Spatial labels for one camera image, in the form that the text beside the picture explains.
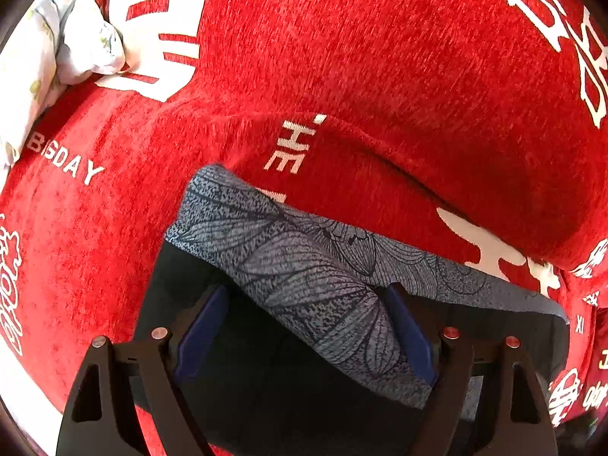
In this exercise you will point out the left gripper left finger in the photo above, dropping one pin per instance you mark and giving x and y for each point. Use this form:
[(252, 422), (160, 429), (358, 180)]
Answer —
[(100, 417)]

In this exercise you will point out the red wedding print blanket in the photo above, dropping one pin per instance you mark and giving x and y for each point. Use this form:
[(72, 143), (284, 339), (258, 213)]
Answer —
[(475, 130)]

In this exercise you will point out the black pants grey patterned band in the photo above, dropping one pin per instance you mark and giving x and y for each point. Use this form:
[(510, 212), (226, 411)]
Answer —
[(304, 357)]

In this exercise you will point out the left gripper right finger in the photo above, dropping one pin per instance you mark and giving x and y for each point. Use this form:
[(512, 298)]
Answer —
[(486, 398)]

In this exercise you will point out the crumpled white grey quilt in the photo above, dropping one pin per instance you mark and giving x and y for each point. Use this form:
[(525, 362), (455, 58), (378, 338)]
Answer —
[(57, 43)]

